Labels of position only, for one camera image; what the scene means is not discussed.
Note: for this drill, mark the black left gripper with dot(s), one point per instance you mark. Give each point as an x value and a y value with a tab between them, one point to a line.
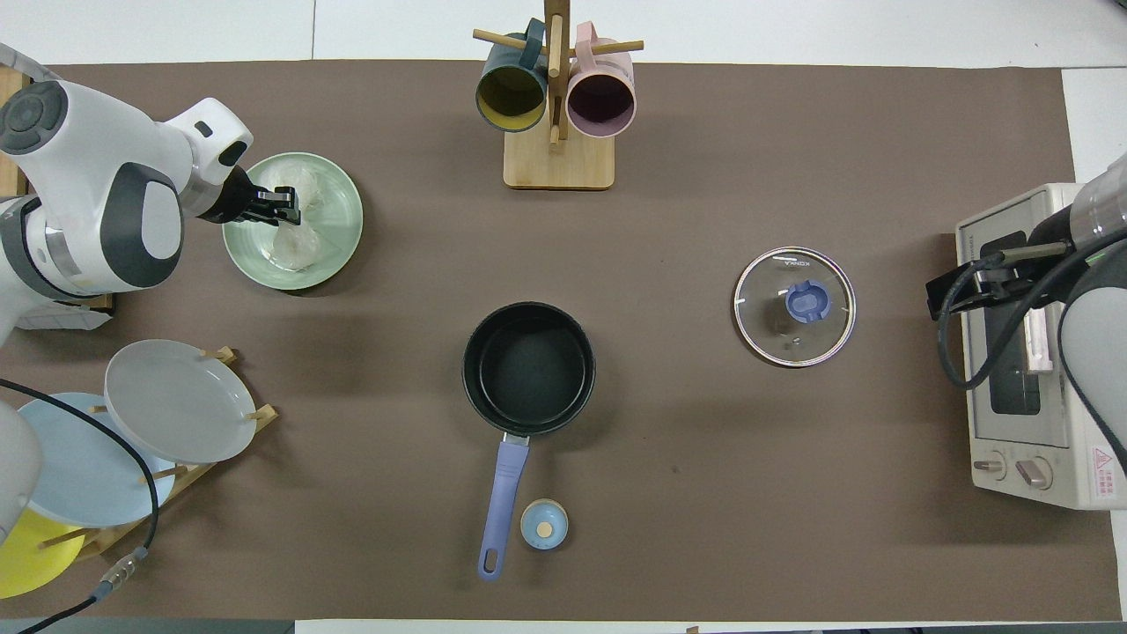
242	201

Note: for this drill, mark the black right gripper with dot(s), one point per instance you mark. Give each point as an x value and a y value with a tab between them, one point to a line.
1061	255

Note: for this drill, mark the glass lid with purple knob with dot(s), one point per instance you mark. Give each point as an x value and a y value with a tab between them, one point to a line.
794	306

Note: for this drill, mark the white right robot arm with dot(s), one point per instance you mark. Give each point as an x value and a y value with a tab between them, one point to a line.
1096	317

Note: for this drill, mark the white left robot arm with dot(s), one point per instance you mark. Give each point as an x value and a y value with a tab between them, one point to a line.
88	150

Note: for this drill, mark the green round plate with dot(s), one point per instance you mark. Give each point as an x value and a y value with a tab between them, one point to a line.
339	220

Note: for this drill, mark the grey round plate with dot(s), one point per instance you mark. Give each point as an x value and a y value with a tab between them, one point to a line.
176	401

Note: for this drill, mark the light blue round plate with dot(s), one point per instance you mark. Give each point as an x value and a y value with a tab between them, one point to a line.
79	475

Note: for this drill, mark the wooden plate rack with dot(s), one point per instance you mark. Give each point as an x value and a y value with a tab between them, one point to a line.
114	533

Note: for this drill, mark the yellow round plate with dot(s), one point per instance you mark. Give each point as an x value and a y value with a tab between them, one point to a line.
31	559

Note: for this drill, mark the beige toaster oven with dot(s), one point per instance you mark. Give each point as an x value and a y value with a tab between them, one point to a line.
1012	431

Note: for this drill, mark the beige toaster knob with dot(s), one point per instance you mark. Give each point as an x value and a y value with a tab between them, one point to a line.
990	465
1033	473

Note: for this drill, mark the dark green mug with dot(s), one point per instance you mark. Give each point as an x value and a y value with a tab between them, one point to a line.
511	92

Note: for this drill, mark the wooden mug tree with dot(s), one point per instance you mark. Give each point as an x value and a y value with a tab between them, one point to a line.
558	163

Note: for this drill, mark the brown table mat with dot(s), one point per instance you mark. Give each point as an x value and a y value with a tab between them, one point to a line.
704	484

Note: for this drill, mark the pink mug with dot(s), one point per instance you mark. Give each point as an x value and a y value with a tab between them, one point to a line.
600	101

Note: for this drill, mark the small light blue round jar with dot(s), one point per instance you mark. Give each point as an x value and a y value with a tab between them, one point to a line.
544	525

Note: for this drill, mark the wooden shelf frame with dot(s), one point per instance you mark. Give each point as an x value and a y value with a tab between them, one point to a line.
11	176

